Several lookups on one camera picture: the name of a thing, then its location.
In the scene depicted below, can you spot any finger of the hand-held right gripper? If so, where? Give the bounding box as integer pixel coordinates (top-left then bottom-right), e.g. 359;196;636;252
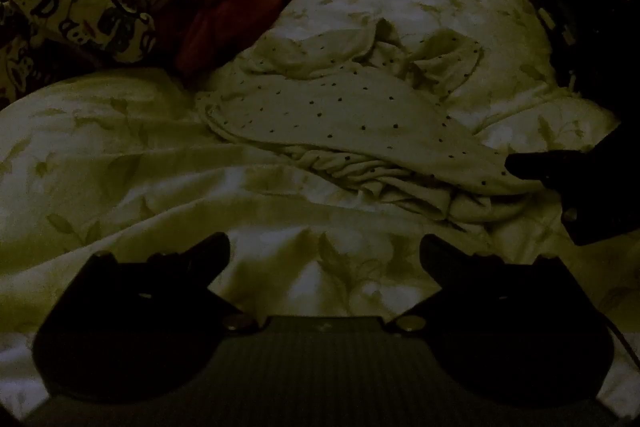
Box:
505;150;592;195

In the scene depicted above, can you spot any white leaf-print duvet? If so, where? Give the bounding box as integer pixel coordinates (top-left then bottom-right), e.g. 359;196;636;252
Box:
0;0;640;418

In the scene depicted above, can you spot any white black-dotted small garment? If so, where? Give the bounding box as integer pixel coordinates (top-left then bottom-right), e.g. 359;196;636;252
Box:
196;19;543;224

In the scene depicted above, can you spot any dark printed cloth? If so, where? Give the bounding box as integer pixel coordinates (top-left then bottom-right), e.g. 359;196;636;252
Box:
529;0;640;122

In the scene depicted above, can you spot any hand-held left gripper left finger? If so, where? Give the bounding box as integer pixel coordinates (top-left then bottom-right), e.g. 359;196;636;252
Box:
64;232;257;334

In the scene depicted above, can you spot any dark red blanket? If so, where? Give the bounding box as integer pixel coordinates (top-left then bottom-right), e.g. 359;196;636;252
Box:
170;0;301;82

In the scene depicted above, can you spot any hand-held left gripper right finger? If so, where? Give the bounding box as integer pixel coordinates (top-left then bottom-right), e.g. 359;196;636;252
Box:
394;234;587;336

